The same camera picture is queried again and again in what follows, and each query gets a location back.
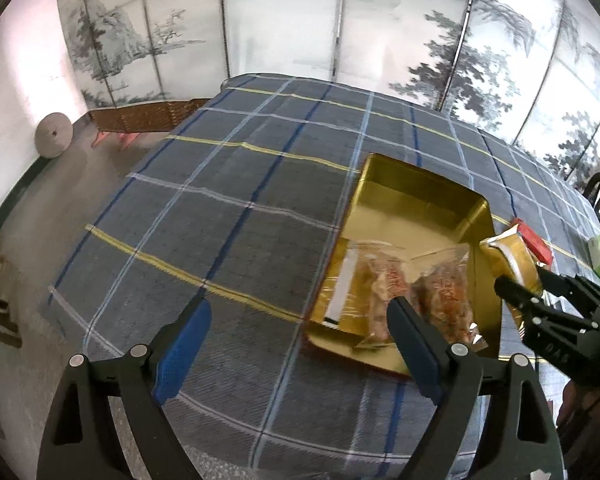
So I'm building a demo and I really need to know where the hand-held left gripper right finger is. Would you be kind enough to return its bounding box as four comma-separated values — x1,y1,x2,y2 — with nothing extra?
386,296,568,480

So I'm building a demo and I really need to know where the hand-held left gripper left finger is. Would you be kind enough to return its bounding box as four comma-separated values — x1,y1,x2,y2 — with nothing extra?
36,296,213,480

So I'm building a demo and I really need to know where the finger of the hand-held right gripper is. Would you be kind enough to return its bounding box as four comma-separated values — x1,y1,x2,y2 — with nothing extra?
534,265,600,313
494,275,600,333

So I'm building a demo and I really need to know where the yellow gold snack packet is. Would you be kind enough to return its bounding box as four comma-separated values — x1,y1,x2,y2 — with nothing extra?
480,225,543,331

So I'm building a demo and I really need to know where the red snack packet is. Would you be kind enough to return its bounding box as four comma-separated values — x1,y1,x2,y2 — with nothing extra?
509,217,553,266

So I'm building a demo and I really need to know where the clear peanut brittle packet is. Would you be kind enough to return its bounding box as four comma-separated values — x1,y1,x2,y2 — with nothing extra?
410,245,488,351
352,242,421,351

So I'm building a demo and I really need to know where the red and gold tin box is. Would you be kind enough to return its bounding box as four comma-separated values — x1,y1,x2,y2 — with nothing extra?
302,152,503,378

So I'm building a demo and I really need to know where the clear packet with white edge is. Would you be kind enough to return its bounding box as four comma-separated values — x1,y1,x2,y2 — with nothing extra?
322,250,361,331

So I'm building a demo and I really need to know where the grey plaid tablecloth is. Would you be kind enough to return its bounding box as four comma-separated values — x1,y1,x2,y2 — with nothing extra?
40,74,600,476

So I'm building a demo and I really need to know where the brown woven panel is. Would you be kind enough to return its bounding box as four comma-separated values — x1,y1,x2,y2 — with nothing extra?
89,99,211,133

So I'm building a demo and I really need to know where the round stone disc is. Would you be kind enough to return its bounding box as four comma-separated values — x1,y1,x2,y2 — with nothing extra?
35,112,73,158

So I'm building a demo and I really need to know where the ink painted folding screen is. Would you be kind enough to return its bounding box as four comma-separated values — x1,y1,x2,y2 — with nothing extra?
55,0,600,181

